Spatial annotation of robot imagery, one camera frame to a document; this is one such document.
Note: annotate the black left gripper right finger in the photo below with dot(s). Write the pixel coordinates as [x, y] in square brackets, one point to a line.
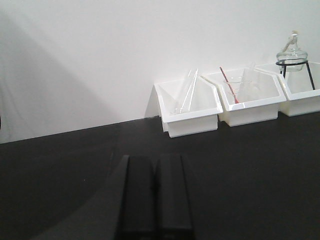
[173, 216]

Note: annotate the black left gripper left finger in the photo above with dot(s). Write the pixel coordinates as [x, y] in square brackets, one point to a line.
[128, 206]

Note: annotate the small beaker in bin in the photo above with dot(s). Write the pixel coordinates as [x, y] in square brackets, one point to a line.
[237, 85]

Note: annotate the clear glass tubes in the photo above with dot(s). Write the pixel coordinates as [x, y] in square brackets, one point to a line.
[185, 95]

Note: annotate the left white storage bin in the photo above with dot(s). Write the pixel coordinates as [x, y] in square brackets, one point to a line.
[203, 115]

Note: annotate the white storage bin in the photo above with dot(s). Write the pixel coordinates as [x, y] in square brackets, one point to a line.
[203, 115]
[302, 94]
[265, 107]

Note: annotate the middle white storage bin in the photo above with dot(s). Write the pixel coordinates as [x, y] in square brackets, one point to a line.
[265, 107]

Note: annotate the clear glass funnel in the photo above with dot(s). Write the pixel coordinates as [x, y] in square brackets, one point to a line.
[248, 89]

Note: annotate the right white storage bin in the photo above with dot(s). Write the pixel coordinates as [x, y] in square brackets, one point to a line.
[302, 94]

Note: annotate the glass alcohol lamp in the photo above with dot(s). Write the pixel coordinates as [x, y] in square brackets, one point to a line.
[291, 56]

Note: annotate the black wire tripod stand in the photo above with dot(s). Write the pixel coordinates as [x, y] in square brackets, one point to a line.
[310, 73]

